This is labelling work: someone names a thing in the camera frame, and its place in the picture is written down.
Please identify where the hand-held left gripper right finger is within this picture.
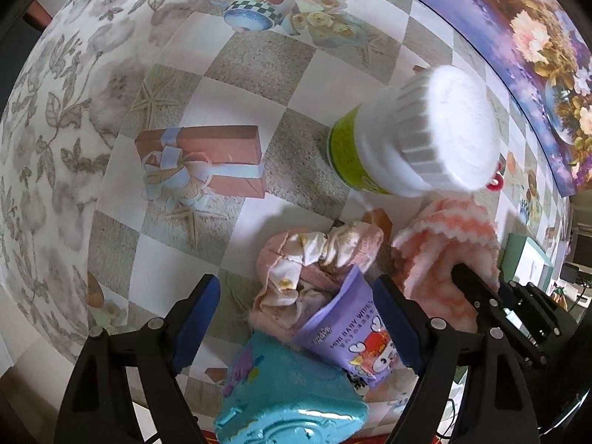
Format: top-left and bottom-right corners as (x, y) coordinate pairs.
(372, 275), (542, 444)

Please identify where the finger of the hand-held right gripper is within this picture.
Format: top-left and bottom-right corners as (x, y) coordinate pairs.
(451, 263), (547, 371)
(502, 281), (564, 341)

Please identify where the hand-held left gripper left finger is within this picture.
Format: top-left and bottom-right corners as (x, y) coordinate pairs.
(55, 274), (222, 444)

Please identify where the teal box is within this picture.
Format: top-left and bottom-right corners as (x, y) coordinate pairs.
(502, 233), (553, 294)

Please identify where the pink and white wavy cloth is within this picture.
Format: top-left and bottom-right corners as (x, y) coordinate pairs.
(391, 196), (502, 334)

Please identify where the purple wipes packet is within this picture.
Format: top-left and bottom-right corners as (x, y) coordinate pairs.
(291, 265), (414, 391)

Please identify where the red fabric flower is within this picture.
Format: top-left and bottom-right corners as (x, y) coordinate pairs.
(485, 162), (506, 192)

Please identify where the pink cloth with beige print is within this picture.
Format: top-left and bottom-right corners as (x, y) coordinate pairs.
(250, 222), (386, 343)

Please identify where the flower painting poster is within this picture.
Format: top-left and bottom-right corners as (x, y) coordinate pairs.
(411, 0), (592, 197)

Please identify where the checkered floral printed tablecloth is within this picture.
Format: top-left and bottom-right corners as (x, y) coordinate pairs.
(0, 0), (576, 442)

